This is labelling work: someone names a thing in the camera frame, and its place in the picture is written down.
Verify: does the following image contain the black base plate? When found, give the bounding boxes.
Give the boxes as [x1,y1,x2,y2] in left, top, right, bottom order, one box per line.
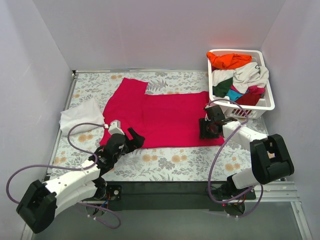
[86,181,245,212]

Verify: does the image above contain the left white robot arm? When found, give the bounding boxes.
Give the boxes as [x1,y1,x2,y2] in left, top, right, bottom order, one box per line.
[16,127,145,234]

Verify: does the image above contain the white grey t shirt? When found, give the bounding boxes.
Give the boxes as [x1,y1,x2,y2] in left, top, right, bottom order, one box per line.
[211,62,269,94]

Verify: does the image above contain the floral table mat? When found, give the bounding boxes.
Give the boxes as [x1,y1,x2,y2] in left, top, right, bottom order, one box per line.
[47,71,251,181]

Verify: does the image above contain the pink garment in basket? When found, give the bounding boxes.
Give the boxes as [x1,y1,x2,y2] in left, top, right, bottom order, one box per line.
[247,85,265,96]

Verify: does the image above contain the white laundry basket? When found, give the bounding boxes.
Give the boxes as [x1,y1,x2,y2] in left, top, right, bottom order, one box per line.
[210,49,275,119]

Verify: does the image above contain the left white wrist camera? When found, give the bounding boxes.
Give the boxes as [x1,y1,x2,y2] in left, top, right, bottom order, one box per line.
[103,119,125,135]

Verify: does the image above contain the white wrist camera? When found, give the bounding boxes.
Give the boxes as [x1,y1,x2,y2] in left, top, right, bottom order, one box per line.
[203,106,213,121]
[103,119,125,135]

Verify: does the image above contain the teal t shirt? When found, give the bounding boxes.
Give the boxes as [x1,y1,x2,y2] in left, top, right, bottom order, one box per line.
[226,89,244,102]

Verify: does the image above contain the dark red t shirt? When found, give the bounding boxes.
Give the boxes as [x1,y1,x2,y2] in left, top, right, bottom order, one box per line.
[235,92,261,106]

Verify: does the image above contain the aluminium frame rail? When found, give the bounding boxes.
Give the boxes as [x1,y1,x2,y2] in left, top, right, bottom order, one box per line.
[22,181,312,240]

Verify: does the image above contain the orange t shirt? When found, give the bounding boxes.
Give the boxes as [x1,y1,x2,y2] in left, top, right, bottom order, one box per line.
[206,51,252,70]

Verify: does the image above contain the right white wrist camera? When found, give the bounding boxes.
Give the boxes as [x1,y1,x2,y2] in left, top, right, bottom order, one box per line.
[203,106,213,121]

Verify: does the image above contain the folded white t shirt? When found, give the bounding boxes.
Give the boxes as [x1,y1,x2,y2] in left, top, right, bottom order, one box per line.
[59,97,104,136]

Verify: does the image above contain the magenta t shirt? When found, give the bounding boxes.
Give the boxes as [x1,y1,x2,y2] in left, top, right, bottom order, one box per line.
[102,78,224,149]

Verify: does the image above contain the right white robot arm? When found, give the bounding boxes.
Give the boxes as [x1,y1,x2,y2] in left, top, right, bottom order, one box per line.
[199,105,295,199]

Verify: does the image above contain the dark green t shirt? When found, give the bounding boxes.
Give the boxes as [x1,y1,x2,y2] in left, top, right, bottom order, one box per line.
[212,78,233,98]

